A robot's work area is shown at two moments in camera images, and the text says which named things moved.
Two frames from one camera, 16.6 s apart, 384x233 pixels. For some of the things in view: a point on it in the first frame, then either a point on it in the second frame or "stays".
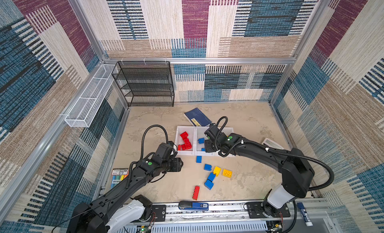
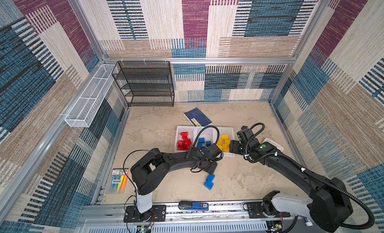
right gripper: (208, 148) -> (233, 147)
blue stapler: (190, 205) stays
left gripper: (177, 164) -> (213, 168)
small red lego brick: (186, 141) stays
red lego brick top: (184, 135) stays
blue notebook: (197, 117) stays
